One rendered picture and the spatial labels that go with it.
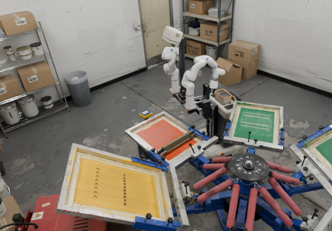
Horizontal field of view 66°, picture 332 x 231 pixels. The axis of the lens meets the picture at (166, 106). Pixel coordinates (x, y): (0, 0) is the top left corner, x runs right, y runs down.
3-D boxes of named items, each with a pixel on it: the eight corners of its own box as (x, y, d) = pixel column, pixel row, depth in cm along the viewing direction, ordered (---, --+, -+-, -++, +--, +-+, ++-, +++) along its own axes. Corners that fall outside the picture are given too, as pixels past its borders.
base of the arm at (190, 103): (194, 101, 311) (194, 90, 302) (199, 105, 301) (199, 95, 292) (183, 104, 306) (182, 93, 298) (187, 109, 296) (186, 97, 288)
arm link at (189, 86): (188, 97, 289) (188, 85, 280) (182, 93, 298) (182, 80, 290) (195, 95, 292) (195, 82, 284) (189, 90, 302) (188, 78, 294)
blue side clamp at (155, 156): (148, 155, 264) (147, 150, 260) (152, 153, 266) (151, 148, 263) (166, 171, 244) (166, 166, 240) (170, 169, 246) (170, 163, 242)
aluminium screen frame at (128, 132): (125, 133, 297) (124, 131, 295) (164, 113, 326) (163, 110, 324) (167, 170, 243) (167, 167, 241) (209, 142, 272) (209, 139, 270)
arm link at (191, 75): (199, 59, 270) (189, 54, 284) (188, 91, 282) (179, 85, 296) (209, 61, 278) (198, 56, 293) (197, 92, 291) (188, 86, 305)
